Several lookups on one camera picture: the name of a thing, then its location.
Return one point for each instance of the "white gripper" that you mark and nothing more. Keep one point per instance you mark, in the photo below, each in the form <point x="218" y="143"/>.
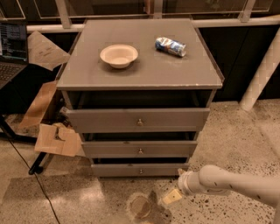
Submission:
<point x="184" y="183"/>

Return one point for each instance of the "grey bottom drawer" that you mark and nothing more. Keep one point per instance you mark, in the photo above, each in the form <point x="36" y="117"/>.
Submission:
<point x="137" y="170"/>

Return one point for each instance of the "grey drawer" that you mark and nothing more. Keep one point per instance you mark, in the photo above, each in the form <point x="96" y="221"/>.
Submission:
<point x="137" y="120"/>
<point x="139" y="149"/>
<point x="137" y="170"/>

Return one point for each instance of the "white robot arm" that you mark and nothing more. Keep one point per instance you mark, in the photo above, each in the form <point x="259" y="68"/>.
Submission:
<point x="213" y="180"/>

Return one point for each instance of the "grey middle drawer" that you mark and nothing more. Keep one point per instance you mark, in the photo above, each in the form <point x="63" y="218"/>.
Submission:
<point x="139" y="149"/>

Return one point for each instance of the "grey top drawer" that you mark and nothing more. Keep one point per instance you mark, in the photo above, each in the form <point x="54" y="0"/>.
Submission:
<point x="137" y="120"/>

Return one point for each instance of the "grey drawer cabinet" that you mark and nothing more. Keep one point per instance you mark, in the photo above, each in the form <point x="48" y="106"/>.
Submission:
<point x="155" y="80"/>

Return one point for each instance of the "torn cardboard piece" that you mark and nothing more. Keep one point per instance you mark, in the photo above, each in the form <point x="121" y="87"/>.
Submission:
<point x="58" y="140"/>

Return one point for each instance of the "crushed blue white can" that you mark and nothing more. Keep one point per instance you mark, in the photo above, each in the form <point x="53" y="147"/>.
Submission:
<point x="170" y="46"/>

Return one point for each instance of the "black desk leg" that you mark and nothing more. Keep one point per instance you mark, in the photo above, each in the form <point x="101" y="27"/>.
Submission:
<point x="8" y="133"/>

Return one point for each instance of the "white paper bowl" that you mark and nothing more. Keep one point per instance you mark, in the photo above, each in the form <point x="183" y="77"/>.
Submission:
<point x="119" y="56"/>

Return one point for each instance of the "brown cardboard flap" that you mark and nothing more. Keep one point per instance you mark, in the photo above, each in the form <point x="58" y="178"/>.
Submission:
<point x="42" y="106"/>

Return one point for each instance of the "white railing bar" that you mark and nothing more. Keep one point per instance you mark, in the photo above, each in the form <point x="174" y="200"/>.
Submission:
<point x="201" y="23"/>

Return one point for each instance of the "paper sheet on desk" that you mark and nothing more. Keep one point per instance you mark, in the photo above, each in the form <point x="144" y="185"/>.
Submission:
<point x="44" y="53"/>

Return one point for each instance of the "black laptop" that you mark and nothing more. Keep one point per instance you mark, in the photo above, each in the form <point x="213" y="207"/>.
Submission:
<point x="13" y="51"/>

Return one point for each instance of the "white diagonal post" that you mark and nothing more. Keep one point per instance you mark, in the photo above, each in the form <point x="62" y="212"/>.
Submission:
<point x="269" y="64"/>

